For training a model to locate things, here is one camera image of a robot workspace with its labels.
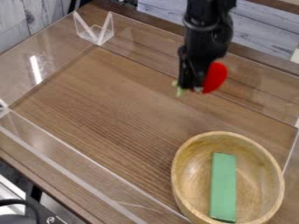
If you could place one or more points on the black metal table leg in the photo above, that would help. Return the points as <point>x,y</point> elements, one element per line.
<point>47,217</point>

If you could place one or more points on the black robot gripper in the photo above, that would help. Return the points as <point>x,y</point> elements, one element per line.
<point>208,34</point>

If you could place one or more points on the green rectangular block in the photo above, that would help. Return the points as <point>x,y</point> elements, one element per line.
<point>223,188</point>

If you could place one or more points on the wooden bowl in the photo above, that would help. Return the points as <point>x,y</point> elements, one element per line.
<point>260,186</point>

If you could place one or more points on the red plush tomato green stem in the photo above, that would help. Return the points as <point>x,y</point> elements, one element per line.
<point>215,78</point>

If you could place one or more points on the clear acrylic tray walls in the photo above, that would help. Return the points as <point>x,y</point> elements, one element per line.
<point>97,129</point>

